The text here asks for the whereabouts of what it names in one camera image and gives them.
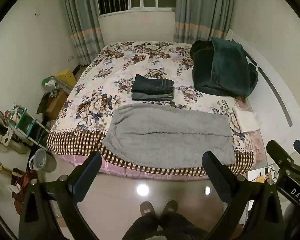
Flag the standing fan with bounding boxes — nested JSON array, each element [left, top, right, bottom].
[[0, 106, 28, 154]]

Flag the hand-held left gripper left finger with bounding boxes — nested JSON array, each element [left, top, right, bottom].
[[18, 152, 102, 240]]

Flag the bed with floral quilt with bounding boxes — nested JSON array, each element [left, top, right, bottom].
[[47, 41, 255, 177]]

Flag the grey fleece pants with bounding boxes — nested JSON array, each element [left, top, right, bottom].
[[102, 104, 237, 168]]

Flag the person's slipper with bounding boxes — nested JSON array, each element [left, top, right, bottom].
[[139, 201, 157, 217], [162, 200, 179, 216]]

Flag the grey bucket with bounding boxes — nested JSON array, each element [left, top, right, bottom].
[[29, 148, 57, 172]]

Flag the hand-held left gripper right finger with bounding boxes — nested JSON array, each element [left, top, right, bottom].
[[202, 151, 284, 240]]

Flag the dark cloth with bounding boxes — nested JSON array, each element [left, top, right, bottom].
[[37, 90, 58, 114]]

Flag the cardboard box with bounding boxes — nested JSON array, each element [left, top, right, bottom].
[[46, 91, 70, 119]]

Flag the person's right slipper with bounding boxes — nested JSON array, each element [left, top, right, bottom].
[[162, 200, 179, 216]]

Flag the folded faded jeans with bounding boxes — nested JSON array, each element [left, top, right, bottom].
[[131, 92, 174, 102]]

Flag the person's left slipper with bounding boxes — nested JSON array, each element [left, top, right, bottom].
[[139, 201, 157, 217]]

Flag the dark green plush blanket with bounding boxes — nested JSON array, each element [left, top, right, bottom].
[[190, 37, 259, 97]]

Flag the teal storage rack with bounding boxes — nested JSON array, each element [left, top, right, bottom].
[[4, 104, 50, 150]]

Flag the folded white towel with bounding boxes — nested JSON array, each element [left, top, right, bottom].
[[233, 108, 260, 132]]

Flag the folded dark jeans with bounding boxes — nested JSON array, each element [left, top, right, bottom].
[[132, 74, 175, 95]]

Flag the yellow box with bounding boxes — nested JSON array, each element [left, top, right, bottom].
[[55, 69, 77, 88]]

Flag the person's dark fuzzy legs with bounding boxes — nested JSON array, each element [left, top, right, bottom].
[[122, 211, 206, 240]]

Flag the red cloth pile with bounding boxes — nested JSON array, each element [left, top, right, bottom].
[[11, 167, 38, 205]]

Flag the teal striped curtain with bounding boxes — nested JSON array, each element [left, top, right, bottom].
[[173, 0, 234, 44], [59, 0, 105, 67]]

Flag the white bed headboard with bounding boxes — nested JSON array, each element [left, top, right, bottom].
[[227, 29, 300, 150]]

